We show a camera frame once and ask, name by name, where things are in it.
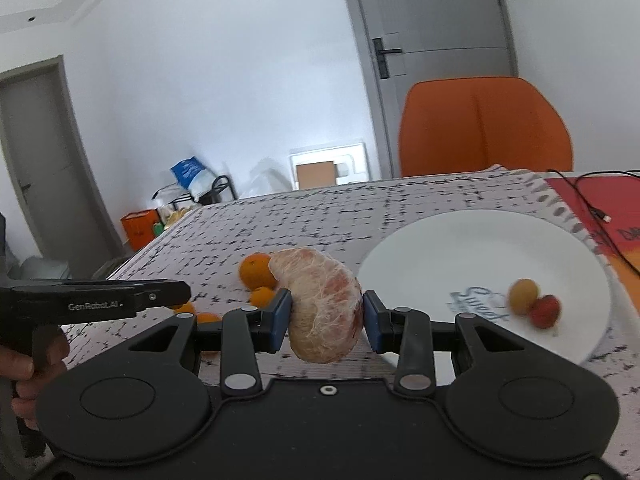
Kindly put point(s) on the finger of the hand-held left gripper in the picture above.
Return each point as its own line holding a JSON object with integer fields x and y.
{"x": 165, "y": 294}

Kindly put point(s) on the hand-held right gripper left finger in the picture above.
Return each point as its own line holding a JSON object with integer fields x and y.
{"x": 279, "y": 322}

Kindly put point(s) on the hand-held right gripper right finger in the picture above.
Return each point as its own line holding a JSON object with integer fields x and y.
{"x": 374, "y": 322}

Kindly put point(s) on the small orange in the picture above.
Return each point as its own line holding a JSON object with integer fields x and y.
{"x": 186, "y": 308}

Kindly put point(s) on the small orange tangerine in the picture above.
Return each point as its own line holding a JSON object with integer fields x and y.
{"x": 207, "y": 317}
{"x": 262, "y": 297}

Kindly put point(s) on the peeled pomelo piece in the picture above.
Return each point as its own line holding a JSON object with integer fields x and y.
{"x": 320, "y": 305}

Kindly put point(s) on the large orange tangerine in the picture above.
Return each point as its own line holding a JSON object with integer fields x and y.
{"x": 252, "y": 270}

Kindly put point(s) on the white plate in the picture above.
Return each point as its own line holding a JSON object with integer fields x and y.
{"x": 450, "y": 250}

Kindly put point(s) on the tan longan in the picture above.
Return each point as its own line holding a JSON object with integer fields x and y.
{"x": 524, "y": 296}

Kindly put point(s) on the red lychee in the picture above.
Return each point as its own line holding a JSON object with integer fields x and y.
{"x": 546, "y": 312}

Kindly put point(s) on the person's left hand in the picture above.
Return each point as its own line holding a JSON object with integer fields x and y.
{"x": 25, "y": 395}

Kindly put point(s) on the orange box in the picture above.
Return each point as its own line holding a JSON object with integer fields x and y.
{"x": 140, "y": 227}

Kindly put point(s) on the black dashed white tablecloth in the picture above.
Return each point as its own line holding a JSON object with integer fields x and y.
{"x": 325, "y": 220}

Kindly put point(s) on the blue and white bag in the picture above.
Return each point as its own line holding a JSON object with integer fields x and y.
{"x": 192, "y": 175}

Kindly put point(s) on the clear plastic bag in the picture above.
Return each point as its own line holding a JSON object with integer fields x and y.
{"x": 265, "y": 177}

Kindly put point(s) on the orange chair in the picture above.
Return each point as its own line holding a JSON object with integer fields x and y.
{"x": 480, "y": 125}

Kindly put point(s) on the red and orange printed mat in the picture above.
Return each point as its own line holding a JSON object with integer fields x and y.
{"x": 620, "y": 205}

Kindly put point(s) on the grey door with dark frame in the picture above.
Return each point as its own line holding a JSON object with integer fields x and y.
{"x": 40, "y": 160}

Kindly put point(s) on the white foam packing frame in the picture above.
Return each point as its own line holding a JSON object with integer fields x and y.
{"x": 350, "y": 157}

